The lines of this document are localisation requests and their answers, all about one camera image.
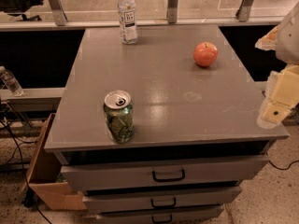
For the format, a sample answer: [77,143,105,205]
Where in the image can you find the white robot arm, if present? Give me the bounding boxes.
[255,3,299,129]

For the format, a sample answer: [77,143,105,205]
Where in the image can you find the black cables on floor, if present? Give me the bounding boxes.
[0,100,52,224]

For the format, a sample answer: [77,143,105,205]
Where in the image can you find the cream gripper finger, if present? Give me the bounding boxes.
[255,26,278,50]
[257,64,299,129]

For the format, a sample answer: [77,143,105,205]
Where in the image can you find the metal window frame rail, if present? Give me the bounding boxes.
[0,0,299,31]

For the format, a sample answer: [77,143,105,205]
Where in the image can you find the green soda can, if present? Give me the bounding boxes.
[103,90,135,144]

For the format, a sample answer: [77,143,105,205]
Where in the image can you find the grey drawer cabinet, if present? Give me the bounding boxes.
[44,24,291,224]

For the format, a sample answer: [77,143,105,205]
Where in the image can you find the small water bottle on ledge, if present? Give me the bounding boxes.
[0,66,23,97]

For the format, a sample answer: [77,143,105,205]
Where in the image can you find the grey drawer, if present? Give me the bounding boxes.
[62,155,268,191]
[96,204,223,224]
[83,186,241,213]

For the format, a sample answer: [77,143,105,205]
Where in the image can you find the cardboard box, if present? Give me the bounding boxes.
[26,114,86,211]

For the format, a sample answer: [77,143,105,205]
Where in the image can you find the black cable right floor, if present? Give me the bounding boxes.
[268,160,299,172]

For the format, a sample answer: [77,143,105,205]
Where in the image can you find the middle grey drawer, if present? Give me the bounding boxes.
[83,186,241,213]

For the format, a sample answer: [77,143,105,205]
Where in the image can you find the clear water bottle on table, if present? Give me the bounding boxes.
[118,0,137,44]

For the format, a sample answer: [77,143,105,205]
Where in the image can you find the bottom grey drawer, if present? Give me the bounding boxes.
[96,204,223,224]

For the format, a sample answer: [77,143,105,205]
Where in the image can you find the top grey drawer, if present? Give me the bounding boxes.
[62,155,268,191]

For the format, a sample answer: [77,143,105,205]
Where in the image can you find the red apple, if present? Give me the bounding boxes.
[193,42,218,67]

